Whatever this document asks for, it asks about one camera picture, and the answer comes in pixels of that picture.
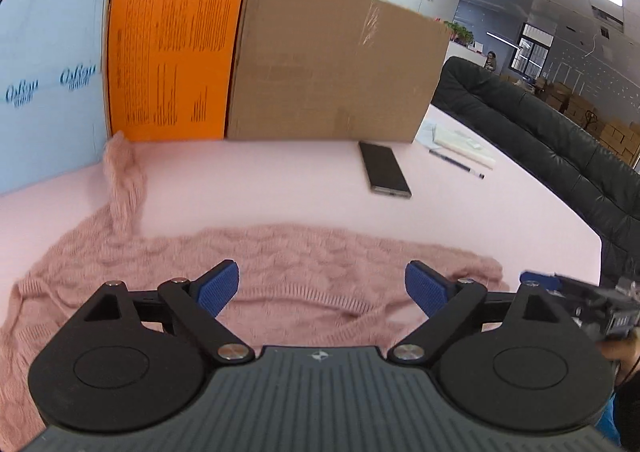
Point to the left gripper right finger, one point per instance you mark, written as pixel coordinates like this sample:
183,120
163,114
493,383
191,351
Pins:
451,308

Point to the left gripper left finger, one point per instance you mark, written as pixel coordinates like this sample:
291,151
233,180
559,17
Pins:
193,307

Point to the pink cable-knit sweater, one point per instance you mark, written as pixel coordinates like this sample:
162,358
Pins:
299,285

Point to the person's right hand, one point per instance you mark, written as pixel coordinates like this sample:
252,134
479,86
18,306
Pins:
625,352

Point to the blue pen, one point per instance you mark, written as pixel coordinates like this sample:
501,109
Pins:
456,164

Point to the black leather sofa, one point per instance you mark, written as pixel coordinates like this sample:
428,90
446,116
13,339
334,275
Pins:
595,184

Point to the black smartphone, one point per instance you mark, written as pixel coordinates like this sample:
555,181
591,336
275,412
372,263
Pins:
383,171

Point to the white paper stack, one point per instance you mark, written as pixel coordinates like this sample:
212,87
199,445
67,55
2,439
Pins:
440,139

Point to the large brown cardboard box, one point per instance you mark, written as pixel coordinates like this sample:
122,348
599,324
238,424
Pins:
333,70

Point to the orange cardboard box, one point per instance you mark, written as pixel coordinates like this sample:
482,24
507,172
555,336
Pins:
169,67

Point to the light blue cardboard box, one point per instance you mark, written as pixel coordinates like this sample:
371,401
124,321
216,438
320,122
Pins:
52,111

